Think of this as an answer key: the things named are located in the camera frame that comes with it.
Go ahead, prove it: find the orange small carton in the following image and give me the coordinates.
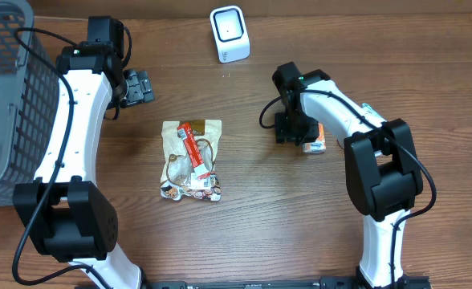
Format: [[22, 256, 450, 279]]
[[303, 124, 326, 154]]

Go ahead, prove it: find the teal snack packet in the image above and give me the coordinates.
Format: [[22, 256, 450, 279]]
[[362, 103, 385, 124]]

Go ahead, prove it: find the beige snack bag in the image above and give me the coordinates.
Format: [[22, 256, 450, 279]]
[[160, 120, 222, 201]]

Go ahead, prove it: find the red stick packet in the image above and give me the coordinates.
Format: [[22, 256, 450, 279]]
[[177, 123, 210, 180]]

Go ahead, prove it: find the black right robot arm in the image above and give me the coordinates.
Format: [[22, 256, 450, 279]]
[[272, 62, 431, 288]]

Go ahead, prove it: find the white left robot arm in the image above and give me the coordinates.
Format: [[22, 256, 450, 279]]
[[13, 16, 154, 288]]

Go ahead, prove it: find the white barcode scanner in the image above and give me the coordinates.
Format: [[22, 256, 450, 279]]
[[210, 5, 250, 63]]

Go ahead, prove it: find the grey plastic mesh basket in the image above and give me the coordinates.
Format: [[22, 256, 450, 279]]
[[0, 0, 59, 206]]

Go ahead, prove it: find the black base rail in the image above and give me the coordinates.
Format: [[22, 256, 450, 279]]
[[139, 275, 432, 289]]

